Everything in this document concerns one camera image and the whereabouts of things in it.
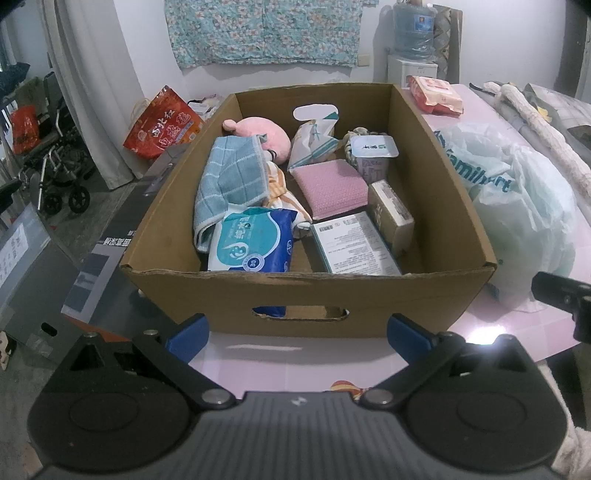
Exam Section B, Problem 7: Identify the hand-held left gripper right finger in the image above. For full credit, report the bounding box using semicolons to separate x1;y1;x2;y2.
358;313;536;411

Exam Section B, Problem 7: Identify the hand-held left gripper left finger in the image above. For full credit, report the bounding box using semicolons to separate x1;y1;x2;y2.
58;313;234;411

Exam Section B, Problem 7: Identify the brown cardboard box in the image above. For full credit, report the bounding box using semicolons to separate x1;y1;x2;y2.
119;82;498;339

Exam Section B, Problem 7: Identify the pink sponge cloth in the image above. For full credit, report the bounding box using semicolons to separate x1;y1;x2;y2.
291;159;371;221

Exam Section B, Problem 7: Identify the white plastic bag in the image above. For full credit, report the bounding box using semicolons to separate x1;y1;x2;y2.
433;121;579;312

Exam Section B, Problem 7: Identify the black and grey carton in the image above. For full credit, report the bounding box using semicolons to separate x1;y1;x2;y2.
59;147;186;343

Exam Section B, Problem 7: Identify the teal and white box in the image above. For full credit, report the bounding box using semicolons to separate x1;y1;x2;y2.
311;211;403;277

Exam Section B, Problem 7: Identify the blue and white tissue packet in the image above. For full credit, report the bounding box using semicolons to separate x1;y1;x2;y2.
207;207;297;320

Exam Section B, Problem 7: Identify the small beige box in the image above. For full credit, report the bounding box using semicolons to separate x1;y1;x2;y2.
367;179;416;252

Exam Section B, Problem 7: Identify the white fluffy rug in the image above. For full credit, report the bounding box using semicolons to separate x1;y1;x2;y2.
547;360;591;478

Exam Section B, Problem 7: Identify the blue checked towel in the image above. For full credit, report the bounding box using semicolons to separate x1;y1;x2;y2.
193;135;271;254

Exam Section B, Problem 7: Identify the grey flat carton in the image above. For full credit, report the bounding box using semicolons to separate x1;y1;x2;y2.
0;202;89;358

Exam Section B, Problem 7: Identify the orange striped cloth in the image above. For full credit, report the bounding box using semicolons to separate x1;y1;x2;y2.
262;163;315;230

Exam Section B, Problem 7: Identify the checked grey pillow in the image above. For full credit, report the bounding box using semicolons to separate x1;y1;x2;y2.
523;82;591;140

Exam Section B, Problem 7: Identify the white plastic cup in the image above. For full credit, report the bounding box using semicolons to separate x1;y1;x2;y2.
345;134;400;184

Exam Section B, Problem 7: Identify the patterned cloth bundle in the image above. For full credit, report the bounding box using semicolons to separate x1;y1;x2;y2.
342;126;389;149

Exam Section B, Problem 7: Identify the red gift bag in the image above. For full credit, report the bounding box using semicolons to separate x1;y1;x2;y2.
123;85;205;161

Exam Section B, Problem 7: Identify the teal and white tissue pack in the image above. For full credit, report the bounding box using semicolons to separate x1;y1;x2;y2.
287;119;341;172

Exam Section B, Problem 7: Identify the pink plush toy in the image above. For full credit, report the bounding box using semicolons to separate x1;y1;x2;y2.
222;117;293;163

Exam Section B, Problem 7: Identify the wheelchair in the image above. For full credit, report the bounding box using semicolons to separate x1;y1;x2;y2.
19;71;94;217

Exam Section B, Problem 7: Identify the red and white wipes packet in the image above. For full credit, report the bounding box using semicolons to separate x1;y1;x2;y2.
405;75;465;117

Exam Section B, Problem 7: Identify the white curtain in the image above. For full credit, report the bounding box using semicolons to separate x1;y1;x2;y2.
43;0;154;191

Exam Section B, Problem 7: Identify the orange plastic bag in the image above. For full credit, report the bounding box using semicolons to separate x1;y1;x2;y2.
9;104;41;156

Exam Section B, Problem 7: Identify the white water dispenser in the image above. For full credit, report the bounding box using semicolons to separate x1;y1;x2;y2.
386;54;440;88

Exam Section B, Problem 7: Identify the leaning framed board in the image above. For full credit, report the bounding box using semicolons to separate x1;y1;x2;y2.
431;4;463;85

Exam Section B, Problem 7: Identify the blue water bottle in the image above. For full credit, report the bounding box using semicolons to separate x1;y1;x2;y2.
392;0;440;62

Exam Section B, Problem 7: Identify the floral teal wall cloth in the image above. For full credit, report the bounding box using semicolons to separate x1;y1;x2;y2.
163;0;380;71

